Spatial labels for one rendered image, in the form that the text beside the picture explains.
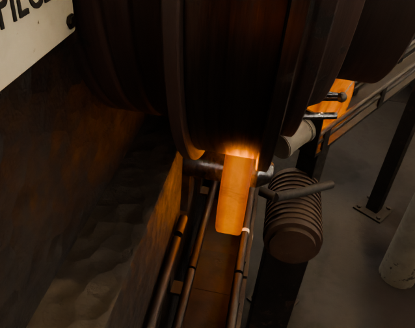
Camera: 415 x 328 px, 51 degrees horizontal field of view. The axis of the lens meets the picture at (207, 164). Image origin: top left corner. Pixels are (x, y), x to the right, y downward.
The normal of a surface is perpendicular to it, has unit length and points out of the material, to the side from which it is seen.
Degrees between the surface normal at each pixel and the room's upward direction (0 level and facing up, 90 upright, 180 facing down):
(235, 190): 67
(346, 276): 0
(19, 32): 90
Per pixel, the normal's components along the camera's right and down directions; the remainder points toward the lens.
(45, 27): 0.98, 0.17
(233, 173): -0.08, -0.02
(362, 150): 0.07, -0.80
